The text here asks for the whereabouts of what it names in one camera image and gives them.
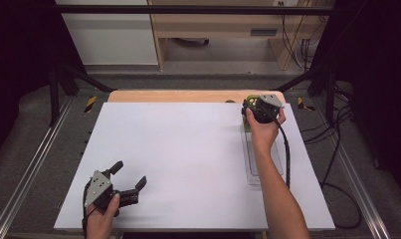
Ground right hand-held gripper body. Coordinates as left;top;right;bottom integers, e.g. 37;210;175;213
242;93;286;124

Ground hanging cables behind desk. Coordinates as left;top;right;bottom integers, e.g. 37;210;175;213
280;13;329;72

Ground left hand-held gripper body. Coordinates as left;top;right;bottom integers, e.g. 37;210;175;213
84;169;139;212

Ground black metal frame stand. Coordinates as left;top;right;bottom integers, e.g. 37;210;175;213
48;62;118;127
270;62;337;124

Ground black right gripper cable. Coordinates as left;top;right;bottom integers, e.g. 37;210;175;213
267;105;362;230

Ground black horizontal frame bar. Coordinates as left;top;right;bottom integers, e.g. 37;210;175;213
54;4;335;16

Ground clear plastic packaging tray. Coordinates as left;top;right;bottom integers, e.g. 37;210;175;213
240;122;285;186

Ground wooden table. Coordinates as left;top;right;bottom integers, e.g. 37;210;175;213
106;89;287;105

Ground black floor cables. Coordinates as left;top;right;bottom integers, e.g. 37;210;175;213
300;82;355;183

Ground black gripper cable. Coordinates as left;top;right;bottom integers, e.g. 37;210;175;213
267;105;362;230
82;183;98;239

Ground person's right hand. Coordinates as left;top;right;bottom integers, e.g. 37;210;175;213
246;108;288;153

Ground white cabinet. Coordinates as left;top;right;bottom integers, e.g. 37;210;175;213
54;0;159;67

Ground aluminium floor rail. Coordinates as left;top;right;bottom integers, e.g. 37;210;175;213
0;95;76;239
310;99;392;239

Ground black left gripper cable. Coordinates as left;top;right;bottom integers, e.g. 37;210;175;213
82;183;98;239

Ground light wooden desk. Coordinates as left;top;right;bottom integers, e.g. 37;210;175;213
147;0;335;72

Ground yellow black floor tape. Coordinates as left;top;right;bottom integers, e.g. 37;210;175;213
84;96;99;114
297;97;316;113

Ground person's left hand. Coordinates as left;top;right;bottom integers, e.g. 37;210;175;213
86;192;121;239

